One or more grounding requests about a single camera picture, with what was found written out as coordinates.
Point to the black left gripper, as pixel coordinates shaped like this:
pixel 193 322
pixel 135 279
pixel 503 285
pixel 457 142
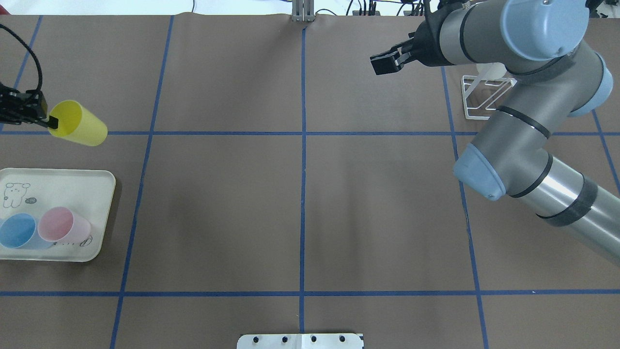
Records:
pixel 22 107

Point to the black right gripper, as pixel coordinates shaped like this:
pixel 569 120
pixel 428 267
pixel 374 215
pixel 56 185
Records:
pixel 429 42

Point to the yellow cup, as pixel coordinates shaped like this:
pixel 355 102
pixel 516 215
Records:
pixel 77 124

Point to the white ikea cup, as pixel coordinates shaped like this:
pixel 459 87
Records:
pixel 491 71

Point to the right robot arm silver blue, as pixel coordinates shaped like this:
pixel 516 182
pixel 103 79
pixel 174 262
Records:
pixel 558 75

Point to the pink cup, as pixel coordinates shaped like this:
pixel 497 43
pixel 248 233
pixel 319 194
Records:
pixel 62 225

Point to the blue cup tray middle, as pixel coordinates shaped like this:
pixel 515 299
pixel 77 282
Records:
pixel 20 231

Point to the cream serving tray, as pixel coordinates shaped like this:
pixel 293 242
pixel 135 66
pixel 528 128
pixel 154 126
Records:
pixel 34 191

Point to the white wire cup rack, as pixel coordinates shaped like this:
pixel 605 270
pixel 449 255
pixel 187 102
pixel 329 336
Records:
pixel 480 98

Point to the aluminium frame post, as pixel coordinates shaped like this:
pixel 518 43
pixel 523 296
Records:
pixel 303 10

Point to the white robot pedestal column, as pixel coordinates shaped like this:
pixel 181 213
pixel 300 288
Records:
pixel 301 341

